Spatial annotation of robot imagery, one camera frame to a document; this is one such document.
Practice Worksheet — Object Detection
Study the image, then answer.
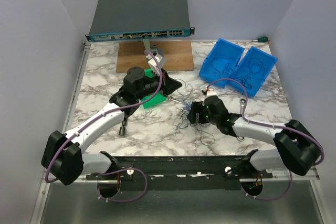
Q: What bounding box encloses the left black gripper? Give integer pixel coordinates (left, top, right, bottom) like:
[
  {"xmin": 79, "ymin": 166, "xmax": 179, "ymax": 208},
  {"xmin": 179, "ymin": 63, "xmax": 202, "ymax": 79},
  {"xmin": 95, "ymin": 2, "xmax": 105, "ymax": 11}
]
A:
[{"xmin": 136, "ymin": 68, "xmax": 182, "ymax": 100}]

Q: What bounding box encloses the blue cable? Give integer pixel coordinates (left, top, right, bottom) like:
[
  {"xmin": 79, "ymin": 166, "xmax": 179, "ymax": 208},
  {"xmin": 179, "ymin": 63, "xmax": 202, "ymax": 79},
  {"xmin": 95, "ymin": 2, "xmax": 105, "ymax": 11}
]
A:
[{"xmin": 173, "ymin": 78, "xmax": 216, "ymax": 146}]

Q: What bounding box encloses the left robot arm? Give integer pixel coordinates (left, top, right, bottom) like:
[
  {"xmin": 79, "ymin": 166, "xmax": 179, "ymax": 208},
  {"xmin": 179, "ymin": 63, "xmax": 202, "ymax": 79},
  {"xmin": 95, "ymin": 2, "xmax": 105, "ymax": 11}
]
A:
[{"xmin": 41, "ymin": 67, "xmax": 182, "ymax": 185}]

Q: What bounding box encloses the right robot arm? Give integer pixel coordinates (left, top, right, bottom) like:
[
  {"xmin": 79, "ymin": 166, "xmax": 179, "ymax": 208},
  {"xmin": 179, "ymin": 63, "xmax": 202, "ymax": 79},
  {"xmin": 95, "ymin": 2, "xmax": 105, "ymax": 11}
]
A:
[{"xmin": 187, "ymin": 95, "xmax": 324, "ymax": 178}]

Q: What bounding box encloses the silver combination wrench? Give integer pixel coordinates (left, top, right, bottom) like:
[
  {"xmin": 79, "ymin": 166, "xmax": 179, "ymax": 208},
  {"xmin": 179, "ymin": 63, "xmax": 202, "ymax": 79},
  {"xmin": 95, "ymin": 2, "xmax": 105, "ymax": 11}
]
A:
[{"xmin": 167, "ymin": 96, "xmax": 187, "ymax": 105}]

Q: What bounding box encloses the green plastic bin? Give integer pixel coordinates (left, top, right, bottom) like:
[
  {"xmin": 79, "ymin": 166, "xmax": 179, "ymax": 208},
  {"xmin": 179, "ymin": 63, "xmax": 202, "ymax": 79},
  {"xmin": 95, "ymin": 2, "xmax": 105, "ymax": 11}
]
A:
[{"xmin": 142, "ymin": 69, "xmax": 166, "ymax": 109}]

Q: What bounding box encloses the wooden base board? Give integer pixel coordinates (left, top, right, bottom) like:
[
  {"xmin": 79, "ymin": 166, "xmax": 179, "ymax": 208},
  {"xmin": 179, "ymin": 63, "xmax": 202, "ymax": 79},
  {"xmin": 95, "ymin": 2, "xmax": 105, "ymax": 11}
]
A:
[{"xmin": 116, "ymin": 41, "xmax": 194, "ymax": 73}]

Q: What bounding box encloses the silver ratchet wrench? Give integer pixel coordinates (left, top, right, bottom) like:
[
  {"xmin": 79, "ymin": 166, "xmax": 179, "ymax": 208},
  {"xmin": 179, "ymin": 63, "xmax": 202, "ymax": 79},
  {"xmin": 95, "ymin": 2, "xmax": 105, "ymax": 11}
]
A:
[{"xmin": 237, "ymin": 98, "xmax": 246, "ymax": 142}]

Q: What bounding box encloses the left blue plastic bin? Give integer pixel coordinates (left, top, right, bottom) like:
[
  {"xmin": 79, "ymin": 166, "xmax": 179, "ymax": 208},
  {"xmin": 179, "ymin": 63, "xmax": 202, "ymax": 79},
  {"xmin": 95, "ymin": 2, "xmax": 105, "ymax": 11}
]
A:
[{"xmin": 198, "ymin": 38, "xmax": 244, "ymax": 83}]

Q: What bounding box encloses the blue plastic bin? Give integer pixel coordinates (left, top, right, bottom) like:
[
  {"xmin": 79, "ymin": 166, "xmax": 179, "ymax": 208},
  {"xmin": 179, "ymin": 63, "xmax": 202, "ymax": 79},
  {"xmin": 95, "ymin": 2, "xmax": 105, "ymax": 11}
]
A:
[
  {"xmin": 230, "ymin": 47, "xmax": 278, "ymax": 98},
  {"xmin": 198, "ymin": 38, "xmax": 244, "ymax": 83}
]

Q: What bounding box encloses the right blue plastic bin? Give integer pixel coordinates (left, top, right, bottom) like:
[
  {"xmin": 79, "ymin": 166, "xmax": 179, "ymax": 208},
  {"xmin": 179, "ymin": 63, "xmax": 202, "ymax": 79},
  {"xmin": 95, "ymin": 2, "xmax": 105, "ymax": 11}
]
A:
[{"xmin": 230, "ymin": 47, "xmax": 278, "ymax": 98}]

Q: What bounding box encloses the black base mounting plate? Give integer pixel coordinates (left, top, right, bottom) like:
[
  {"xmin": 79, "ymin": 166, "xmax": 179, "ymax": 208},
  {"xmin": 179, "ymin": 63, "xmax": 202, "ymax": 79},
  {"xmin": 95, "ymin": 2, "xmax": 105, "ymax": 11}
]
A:
[{"xmin": 86, "ymin": 154, "xmax": 272, "ymax": 191}]

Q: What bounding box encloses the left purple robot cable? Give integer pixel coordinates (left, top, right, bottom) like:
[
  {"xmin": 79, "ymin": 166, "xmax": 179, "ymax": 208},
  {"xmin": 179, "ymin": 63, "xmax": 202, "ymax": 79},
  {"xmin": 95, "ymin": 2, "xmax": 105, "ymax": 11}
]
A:
[{"xmin": 45, "ymin": 50, "xmax": 165, "ymax": 204}]

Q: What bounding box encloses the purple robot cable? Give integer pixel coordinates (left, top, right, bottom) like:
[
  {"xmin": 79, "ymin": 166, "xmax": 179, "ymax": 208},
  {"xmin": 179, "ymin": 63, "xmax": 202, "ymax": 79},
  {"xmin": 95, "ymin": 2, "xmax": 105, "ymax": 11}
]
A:
[
  {"xmin": 45, "ymin": 50, "xmax": 165, "ymax": 204},
  {"xmin": 207, "ymin": 79, "xmax": 325, "ymax": 201}
]

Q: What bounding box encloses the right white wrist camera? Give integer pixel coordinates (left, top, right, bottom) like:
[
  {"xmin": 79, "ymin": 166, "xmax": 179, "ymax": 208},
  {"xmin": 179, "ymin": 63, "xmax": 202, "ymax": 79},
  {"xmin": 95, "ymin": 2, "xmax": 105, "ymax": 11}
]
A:
[{"xmin": 202, "ymin": 88, "xmax": 217, "ymax": 100}]

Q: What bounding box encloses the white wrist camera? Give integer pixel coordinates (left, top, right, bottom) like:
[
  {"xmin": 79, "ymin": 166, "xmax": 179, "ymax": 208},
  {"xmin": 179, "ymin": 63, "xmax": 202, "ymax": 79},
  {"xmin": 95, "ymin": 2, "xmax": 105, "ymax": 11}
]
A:
[
  {"xmin": 202, "ymin": 88, "xmax": 217, "ymax": 100},
  {"xmin": 144, "ymin": 50, "xmax": 166, "ymax": 76}
]

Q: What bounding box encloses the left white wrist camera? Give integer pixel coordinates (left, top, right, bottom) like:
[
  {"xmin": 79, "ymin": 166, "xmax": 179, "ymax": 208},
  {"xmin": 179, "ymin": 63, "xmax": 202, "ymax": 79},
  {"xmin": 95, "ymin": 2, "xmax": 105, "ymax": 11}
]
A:
[{"xmin": 144, "ymin": 50, "xmax": 166, "ymax": 76}]

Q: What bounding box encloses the grey metal stand bracket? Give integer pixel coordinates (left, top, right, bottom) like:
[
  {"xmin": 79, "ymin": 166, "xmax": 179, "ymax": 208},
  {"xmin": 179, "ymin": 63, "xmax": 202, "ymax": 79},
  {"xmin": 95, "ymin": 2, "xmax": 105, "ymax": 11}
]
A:
[{"xmin": 143, "ymin": 38, "xmax": 164, "ymax": 57}]

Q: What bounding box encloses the black T-handle tool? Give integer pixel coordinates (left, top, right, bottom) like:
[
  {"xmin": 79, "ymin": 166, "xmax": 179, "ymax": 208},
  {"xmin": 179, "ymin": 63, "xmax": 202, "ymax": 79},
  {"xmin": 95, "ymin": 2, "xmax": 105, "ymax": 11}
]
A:
[{"xmin": 118, "ymin": 119, "xmax": 128, "ymax": 137}]

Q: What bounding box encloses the grey network switch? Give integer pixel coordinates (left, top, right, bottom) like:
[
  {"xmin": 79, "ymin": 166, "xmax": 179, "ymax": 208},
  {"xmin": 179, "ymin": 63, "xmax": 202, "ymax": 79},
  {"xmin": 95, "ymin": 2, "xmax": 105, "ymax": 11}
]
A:
[{"xmin": 86, "ymin": 0, "xmax": 195, "ymax": 42}]

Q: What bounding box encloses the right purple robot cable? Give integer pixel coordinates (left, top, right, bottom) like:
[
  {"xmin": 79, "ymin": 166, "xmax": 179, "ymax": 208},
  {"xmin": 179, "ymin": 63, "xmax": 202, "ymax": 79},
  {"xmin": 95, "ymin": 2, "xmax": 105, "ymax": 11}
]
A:
[{"xmin": 207, "ymin": 79, "xmax": 325, "ymax": 201}]

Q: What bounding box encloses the green handled screwdriver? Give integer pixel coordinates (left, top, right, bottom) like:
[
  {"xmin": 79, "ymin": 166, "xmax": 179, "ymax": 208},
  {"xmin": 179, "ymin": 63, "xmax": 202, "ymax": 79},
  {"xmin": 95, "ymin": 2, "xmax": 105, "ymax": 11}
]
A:
[{"xmin": 252, "ymin": 36, "xmax": 270, "ymax": 43}]

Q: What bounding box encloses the aluminium frame rail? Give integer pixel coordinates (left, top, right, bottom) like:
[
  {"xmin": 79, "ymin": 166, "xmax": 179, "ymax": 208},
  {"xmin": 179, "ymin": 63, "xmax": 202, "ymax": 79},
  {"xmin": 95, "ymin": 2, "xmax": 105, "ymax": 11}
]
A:
[{"xmin": 41, "ymin": 167, "xmax": 319, "ymax": 183}]

